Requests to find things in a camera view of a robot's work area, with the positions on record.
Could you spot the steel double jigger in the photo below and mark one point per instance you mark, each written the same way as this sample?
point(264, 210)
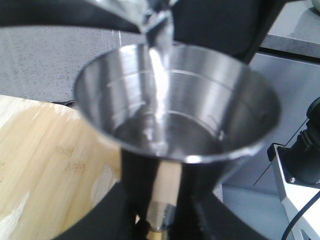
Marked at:
point(180, 132)

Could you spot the clear glass beaker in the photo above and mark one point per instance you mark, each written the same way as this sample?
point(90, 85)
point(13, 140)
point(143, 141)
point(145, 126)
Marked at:
point(153, 18)

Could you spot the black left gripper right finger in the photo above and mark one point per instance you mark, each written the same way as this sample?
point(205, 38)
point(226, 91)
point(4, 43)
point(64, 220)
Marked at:
point(200, 215)

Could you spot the wooden cutting board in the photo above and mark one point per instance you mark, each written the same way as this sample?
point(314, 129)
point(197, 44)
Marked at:
point(54, 169)

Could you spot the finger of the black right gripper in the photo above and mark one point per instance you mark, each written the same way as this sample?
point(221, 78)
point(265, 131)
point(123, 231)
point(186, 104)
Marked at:
point(76, 13)
point(234, 27)

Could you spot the black camera on white mount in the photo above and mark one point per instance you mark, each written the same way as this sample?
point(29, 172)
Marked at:
point(297, 175)

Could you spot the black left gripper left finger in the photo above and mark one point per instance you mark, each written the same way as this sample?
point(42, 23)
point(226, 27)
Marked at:
point(121, 214)

